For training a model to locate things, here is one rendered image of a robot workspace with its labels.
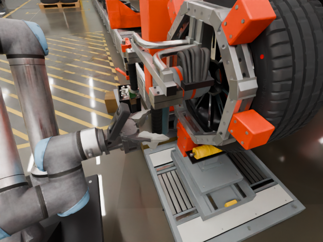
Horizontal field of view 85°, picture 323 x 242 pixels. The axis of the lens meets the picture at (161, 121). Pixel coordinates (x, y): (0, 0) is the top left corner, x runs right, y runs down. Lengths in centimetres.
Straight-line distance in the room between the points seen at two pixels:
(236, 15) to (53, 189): 64
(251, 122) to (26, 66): 76
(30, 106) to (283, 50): 83
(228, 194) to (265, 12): 100
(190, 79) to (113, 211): 106
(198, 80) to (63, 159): 42
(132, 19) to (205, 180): 248
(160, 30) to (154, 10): 10
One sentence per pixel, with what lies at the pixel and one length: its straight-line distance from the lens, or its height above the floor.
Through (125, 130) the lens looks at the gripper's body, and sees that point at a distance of 55.
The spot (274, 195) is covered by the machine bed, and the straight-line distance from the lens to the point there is 146.
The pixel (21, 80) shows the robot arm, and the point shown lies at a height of 91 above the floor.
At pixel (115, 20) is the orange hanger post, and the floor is 63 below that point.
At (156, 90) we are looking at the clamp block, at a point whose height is 95.
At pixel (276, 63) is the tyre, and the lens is 56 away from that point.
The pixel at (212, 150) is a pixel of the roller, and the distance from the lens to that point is 92.
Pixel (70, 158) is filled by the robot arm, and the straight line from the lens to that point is 56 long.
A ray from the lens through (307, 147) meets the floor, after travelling 205.
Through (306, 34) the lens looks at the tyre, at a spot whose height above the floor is 108.
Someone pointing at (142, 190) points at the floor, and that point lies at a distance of 137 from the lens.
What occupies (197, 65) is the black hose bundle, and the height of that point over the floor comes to 102.
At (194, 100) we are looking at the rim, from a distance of 101.
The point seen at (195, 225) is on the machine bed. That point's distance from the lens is 121.
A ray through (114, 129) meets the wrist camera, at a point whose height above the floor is 86.
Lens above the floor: 121
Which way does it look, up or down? 41 degrees down
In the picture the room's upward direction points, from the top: straight up
